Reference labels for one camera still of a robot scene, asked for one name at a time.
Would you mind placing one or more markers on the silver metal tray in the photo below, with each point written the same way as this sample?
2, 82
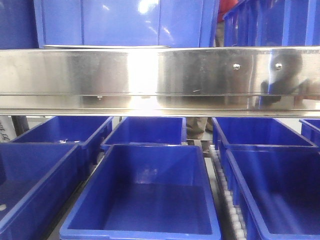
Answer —
105, 46

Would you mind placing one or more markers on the blue bin back centre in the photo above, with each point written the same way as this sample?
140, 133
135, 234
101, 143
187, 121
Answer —
147, 130

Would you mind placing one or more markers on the blue bin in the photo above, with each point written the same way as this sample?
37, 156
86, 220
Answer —
310, 128
278, 193
256, 133
143, 192
88, 132
147, 130
36, 179

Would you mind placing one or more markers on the person in red shirt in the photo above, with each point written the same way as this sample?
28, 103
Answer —
197, 126

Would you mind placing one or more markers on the blue bin back left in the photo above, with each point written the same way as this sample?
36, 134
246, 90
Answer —
88, 132

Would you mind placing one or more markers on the blue bin front centre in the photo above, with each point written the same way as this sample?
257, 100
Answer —
143, 192

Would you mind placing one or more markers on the blue bin back right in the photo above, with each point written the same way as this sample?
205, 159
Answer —
256, 133

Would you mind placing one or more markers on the upper blue crate centre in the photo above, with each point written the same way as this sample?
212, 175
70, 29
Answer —
172, 23

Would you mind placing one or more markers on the blue crate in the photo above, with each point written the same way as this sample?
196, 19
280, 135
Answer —
272, 23
172, 23

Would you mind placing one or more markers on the roller conveyor track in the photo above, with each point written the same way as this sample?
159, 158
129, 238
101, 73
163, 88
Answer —
230, 216

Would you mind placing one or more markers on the upper blue crate right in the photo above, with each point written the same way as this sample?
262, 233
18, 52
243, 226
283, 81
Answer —
272, 23

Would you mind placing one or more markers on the blue bin front right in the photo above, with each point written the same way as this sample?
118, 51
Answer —
278, 193

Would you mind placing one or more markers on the blue bin front left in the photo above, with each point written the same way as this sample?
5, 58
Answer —
36, 179

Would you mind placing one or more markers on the blue bin far right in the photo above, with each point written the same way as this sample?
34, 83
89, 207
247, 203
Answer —
310, 128

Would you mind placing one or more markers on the stainless steel shelf rail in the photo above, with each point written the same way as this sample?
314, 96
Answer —
280, 82

